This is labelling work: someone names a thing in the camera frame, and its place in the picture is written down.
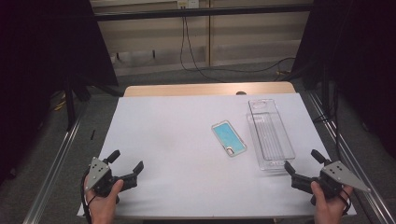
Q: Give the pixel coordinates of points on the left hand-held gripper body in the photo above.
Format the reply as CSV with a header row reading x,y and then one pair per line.
x,y
98,174

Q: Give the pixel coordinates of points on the white wall socket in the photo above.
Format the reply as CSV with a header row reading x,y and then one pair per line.
x,y
187,3

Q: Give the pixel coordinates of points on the black metal stand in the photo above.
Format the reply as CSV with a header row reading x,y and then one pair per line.
x,y
70,105

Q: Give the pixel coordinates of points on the white table sheet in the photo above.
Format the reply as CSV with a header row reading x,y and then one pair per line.
x,y
174,149

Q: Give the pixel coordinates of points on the wooden table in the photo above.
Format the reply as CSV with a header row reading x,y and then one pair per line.
x,y
193,89

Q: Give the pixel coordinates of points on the black horizontal bar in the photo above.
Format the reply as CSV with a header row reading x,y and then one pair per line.
x,y
199,12

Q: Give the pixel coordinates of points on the black curtain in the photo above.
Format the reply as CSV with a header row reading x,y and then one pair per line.
x,y
37,62
361,56

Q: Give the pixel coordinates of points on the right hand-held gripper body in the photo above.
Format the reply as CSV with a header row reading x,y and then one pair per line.
x,y
341,174

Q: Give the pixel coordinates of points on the person's left hand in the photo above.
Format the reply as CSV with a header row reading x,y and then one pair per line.
x,y
101,208

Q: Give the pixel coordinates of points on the clear plastic box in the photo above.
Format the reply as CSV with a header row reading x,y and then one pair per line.
x,y
271,137

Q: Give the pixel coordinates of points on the person's right hand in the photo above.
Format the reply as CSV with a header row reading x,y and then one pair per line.
x,y
330,210

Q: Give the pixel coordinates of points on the aluminium floor rail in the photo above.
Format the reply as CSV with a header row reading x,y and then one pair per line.
x,y
53,174
358,161

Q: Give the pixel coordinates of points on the dark table grommet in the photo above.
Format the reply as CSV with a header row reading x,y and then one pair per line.
x,y
241,92

